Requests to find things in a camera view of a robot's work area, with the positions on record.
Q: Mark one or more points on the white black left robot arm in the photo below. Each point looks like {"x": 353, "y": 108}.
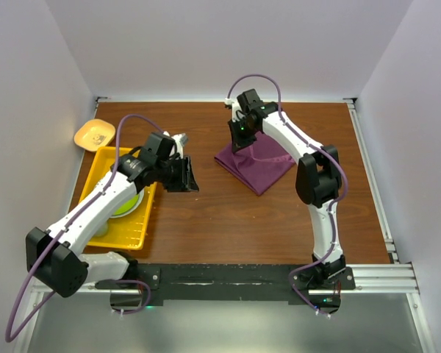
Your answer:
{"x": 55, "y": 255}

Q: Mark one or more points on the aluminium frame rail right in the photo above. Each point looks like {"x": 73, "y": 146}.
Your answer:
{"x": 374, "y": 189}

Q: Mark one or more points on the aluminium frame rail front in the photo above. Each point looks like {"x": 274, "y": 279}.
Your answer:
{"x": 378, "y": 278}

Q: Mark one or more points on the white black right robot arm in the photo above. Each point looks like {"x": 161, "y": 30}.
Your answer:
{"x": 318, "y": 180}

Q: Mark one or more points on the yellow square bowl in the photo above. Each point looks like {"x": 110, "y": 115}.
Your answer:
{"x": 94, "y": 134}

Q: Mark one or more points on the yellow plastic tray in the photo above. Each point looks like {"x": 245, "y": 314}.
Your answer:
{"x": 127, "y": 232}

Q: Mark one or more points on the green white plate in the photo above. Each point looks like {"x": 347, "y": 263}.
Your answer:
{"x": 130, "y": 206}

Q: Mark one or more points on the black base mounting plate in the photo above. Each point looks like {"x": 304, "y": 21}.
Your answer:
{"x": 156, "y": 284}

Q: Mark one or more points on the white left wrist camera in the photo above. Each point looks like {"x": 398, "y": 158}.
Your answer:
{"x": 180, "y": 141}

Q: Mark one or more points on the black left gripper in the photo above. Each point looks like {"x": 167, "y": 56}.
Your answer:
{"x": 179, "y": 185}

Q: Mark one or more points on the aluminium frame rail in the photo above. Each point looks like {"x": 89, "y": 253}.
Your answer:
{"x": 378, "y": 278}
{"x": 374, "y": 189}

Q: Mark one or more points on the purple cloth napkin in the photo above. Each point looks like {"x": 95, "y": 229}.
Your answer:
{"x": 258, "y": 166}

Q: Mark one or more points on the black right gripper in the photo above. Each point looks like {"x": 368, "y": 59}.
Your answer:
{"x": 238, "y": 144}

